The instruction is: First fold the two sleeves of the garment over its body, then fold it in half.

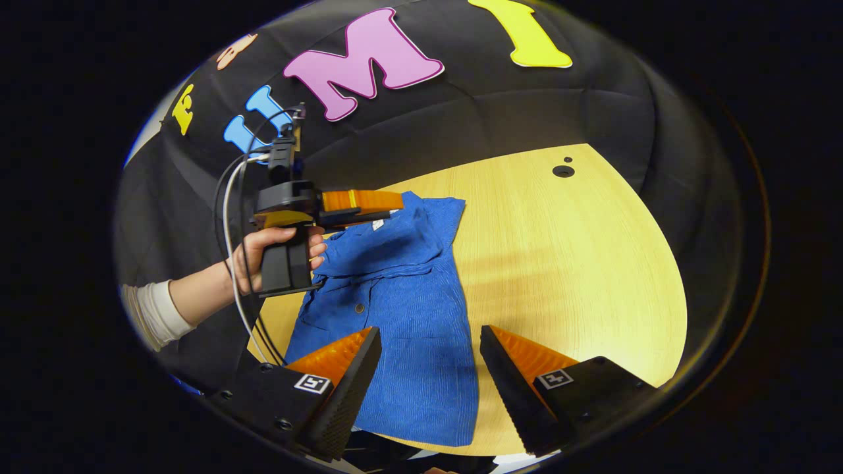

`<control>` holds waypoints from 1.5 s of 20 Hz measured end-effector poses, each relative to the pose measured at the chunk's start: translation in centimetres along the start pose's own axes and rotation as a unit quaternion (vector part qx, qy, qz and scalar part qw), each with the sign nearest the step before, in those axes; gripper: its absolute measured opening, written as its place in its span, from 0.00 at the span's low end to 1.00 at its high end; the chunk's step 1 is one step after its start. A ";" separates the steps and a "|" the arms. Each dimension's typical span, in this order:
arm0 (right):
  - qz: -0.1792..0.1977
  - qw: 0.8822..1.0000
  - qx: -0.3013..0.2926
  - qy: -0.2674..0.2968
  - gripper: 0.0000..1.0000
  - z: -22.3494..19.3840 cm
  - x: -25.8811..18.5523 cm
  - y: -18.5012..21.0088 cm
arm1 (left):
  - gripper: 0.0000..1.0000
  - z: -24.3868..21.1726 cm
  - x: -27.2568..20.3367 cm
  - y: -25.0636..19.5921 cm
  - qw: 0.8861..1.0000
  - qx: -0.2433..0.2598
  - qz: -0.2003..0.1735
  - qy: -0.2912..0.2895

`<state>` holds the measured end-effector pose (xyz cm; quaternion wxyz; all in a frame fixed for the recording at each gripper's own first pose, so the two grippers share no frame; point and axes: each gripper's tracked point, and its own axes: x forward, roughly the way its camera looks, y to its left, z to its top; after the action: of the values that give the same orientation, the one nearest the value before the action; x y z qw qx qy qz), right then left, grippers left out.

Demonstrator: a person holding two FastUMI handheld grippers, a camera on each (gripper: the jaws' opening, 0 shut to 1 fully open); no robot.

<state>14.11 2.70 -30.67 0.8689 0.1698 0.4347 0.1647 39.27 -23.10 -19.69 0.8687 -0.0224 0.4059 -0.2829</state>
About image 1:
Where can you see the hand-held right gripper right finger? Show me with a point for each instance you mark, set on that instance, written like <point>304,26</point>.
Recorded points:
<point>510,388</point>

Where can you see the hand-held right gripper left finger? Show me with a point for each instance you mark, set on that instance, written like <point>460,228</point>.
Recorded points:
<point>349,395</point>

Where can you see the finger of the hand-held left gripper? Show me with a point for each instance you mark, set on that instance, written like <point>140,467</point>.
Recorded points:
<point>362,199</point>

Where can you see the blue button shirt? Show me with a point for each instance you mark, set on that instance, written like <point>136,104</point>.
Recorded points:
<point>408,316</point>

